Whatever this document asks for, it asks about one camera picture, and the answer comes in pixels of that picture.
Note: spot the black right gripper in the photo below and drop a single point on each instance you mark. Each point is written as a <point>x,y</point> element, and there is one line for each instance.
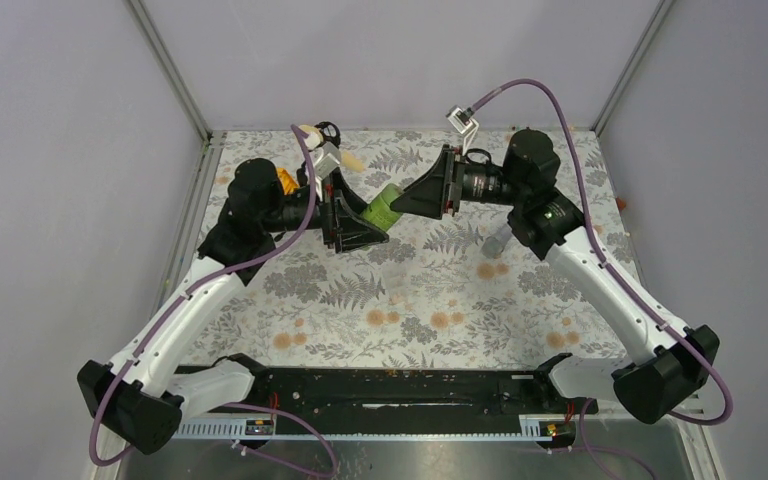
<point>439,190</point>

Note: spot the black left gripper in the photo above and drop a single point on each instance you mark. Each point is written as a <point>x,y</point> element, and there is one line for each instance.
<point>351,230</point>

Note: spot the green pill bottle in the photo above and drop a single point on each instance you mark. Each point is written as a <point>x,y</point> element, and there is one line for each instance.
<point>379,212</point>

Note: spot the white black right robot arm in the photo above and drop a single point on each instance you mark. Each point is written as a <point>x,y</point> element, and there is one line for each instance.
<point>666,361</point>

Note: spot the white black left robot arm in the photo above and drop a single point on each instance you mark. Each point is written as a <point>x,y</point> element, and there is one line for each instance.
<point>139,394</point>

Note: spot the yellow toy block piece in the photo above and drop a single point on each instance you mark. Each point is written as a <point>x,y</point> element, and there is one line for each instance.
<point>287,181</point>

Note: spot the grey cylinder tube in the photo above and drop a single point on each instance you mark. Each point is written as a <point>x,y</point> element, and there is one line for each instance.
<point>494,246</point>

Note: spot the floral patterned table mat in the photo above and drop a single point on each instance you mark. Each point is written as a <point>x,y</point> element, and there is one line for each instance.
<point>426,298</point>

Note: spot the black tripod microphone stand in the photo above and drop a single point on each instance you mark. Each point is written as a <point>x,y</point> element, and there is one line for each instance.
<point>314,137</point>

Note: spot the cream microphone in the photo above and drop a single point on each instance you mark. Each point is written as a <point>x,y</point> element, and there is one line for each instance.
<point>349,160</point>

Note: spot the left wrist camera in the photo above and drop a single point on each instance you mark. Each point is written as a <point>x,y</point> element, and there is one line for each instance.
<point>328,159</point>

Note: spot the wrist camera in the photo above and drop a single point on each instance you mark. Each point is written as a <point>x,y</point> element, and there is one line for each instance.
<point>462,119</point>
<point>328,159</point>

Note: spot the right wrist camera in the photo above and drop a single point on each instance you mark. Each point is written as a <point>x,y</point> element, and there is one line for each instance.
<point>462,119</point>

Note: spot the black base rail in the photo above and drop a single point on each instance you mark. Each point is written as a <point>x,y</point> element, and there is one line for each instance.
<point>293,403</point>

